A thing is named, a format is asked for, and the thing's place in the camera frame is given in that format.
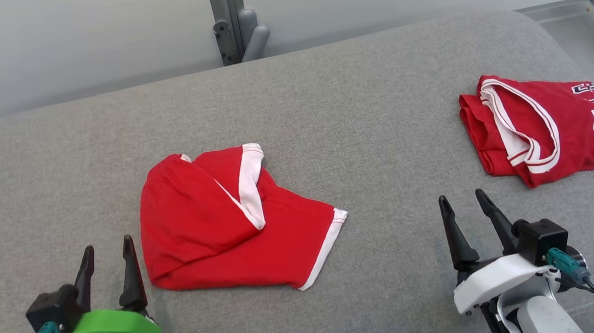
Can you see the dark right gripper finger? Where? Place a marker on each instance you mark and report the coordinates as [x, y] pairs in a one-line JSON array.
[[458, 239], [497, 220]]

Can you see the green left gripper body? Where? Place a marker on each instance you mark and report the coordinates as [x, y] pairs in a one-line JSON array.
[[115, 328]]

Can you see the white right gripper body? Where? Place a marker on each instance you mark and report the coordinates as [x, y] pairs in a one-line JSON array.
[[493, 278]]

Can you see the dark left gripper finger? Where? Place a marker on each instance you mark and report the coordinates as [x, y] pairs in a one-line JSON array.
[[86, 278], [131, 282]]

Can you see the red shorts with white trim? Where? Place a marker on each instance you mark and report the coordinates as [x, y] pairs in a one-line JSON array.
[[202, 236]]

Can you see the red jersey with white trim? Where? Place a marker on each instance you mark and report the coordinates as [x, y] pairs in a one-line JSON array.
[[582, 136]]

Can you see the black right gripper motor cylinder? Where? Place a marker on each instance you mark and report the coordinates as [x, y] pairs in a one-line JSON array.
[[578, 259]]

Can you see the grey fabric sofa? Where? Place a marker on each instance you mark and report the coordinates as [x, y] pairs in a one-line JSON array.
[[326, 133]]

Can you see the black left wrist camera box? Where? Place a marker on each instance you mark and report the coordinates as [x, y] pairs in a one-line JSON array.
[[51, 309]]

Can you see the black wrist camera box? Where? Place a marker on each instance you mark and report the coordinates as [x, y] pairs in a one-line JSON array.
[[542, 235], [51, 309]]

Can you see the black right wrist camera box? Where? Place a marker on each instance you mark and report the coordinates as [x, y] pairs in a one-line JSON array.
[[542, 235]]

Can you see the grey metal post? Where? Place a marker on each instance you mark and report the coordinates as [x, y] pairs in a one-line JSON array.
[[235, 24]]

